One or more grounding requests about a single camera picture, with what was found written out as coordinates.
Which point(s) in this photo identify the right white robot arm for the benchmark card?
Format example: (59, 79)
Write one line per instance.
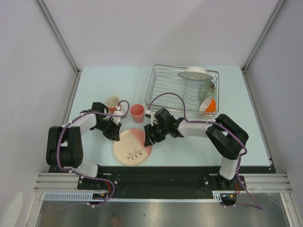
(227, 137)

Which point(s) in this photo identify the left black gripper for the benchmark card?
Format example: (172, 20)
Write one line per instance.
(116, 135)

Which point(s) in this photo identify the pink cream branch plate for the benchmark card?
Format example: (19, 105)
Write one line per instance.
(130, 150)

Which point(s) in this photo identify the right aluminium frame post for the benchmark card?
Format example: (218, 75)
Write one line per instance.
(264, 33)

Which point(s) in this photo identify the aluminium frame post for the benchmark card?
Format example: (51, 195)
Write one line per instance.
(264, 33)
(57, 34)

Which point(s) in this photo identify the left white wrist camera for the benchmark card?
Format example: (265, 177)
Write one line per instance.
(118, 115)

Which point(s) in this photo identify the left aluminium frame post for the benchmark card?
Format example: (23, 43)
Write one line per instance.
(57, 34)

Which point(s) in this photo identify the white slotted cable duct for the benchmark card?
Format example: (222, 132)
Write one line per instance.
(99, 197)

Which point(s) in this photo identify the orange white bowl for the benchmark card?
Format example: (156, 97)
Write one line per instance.
(208, 105)

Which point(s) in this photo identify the pink plastic cup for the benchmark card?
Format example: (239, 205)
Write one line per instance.
(137, 112)

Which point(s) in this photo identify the white deep plate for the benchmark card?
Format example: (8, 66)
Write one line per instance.
(195, 74)

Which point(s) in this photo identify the metal wire dish rack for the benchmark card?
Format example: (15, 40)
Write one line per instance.
(167, 90)

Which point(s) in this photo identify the green ceramic bowl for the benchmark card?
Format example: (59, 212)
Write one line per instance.
(208, 89)

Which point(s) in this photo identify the orange mug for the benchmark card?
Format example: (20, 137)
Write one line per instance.
(112, 103)

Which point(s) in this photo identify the aluminium front rail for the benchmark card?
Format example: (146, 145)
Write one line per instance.
(255, 183)

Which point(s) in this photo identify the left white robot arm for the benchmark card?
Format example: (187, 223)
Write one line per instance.
(64, 143)

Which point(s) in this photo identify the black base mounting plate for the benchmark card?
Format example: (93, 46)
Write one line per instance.
(164, 183)

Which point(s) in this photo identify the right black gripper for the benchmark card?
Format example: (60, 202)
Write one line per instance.
(149, 130)

